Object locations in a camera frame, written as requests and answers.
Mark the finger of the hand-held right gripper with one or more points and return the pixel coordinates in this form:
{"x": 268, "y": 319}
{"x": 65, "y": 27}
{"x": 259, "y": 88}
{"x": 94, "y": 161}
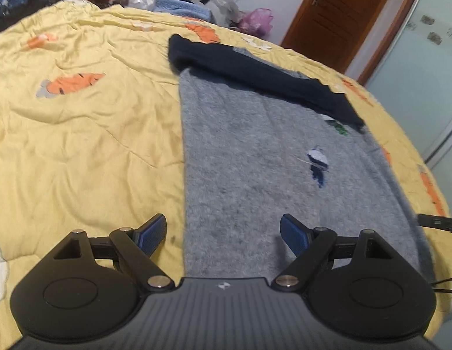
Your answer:
{"x": 439, "y": 222}

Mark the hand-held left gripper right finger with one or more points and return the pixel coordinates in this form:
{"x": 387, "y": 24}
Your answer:
{"x": 294, "y": 233}

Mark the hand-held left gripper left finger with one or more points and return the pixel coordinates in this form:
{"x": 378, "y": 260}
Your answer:
{"x": 152, "y": 231}

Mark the grey sweater with navy sleeves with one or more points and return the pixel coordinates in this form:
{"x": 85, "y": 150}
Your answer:
{"x": 247, "y": 153}

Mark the yellow carrot print quilt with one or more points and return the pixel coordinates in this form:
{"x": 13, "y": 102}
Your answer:
{"x": 83, "y": 135}

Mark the frosted glass sliding door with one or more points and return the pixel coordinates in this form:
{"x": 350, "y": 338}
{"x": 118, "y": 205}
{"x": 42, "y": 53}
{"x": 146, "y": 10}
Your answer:
{"x": 419, "y": 73}

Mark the pink plastic bag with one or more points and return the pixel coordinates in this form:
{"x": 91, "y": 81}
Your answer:
{"x": 257, "y": 22}

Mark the brown wooden door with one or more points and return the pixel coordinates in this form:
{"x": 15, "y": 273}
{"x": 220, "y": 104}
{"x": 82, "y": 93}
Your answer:
{"x": 342, "y": 14}

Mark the light blue towel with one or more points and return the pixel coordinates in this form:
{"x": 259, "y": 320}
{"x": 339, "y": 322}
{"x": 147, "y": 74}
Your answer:
{"x": 182, "y": 9}

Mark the clear plastic bag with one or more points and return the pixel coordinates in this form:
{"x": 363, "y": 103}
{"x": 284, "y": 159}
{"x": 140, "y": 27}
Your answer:
{"x": 224, "y": 9}

